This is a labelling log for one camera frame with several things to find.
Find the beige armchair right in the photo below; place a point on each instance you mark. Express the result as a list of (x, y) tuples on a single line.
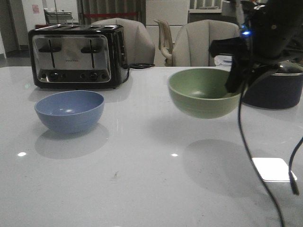
[(194, 39)]

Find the black and chrome toaster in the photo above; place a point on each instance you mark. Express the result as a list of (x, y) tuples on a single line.
[(89, 56)]

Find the beige armchair left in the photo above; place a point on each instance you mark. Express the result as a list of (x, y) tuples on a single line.
[(138, 43)]

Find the beige armchair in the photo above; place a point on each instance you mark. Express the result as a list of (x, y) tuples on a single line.
[(138, 43), (194, 39)]

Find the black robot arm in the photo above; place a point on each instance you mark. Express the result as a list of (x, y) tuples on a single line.
[(266, 31)]

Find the stanchion post with red belt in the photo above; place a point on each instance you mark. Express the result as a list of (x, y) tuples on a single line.
[(124, 14)]

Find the beige office chair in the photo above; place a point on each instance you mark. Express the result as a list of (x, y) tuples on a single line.
[(165, 41)]

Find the blue bowl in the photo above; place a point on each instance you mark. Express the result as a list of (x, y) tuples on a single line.
[(70, 111)]

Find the red box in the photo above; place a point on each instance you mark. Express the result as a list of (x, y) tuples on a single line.
[(38, 26)]

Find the metal cart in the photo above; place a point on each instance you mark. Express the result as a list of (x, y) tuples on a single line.
[(57, 17)]

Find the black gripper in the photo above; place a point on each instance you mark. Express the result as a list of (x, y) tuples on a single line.
[(261, 51)]

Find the dark blue pot with lid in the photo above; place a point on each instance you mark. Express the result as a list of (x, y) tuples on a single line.
[(281, 90)]

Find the green bowl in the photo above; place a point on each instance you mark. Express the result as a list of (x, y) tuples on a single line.
[(201, 93)]

